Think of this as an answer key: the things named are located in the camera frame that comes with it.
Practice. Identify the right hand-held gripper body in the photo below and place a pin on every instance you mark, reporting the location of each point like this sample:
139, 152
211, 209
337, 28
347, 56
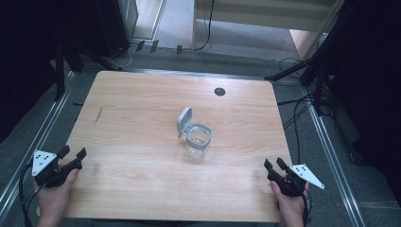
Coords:
298, 179

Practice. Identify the person's left hand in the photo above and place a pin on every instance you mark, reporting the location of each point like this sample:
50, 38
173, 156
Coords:
56, 197

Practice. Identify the person's right hand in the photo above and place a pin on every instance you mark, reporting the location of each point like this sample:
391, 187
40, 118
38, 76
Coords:
289, 206

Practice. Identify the black table grommet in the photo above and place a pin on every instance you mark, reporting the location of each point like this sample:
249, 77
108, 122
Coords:
219, 91

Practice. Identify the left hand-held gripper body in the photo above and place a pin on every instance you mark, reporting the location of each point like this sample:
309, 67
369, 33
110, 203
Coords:
41, 164

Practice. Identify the black metal stand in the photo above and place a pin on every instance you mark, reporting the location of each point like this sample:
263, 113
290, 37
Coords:
66, 67

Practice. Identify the dark cabinet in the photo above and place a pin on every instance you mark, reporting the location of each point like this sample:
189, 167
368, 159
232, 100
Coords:
118, 26

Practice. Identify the aluminium floor rail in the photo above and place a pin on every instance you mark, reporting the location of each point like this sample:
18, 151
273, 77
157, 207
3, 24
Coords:
33, 143
334, 164

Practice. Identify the black tripod stand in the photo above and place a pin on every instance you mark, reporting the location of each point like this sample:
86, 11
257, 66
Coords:
302, 67

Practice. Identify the clear jar with grey lid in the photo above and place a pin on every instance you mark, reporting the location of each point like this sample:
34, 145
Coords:
196, 135

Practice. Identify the white shelf unit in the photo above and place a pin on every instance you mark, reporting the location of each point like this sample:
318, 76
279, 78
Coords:
261, 14

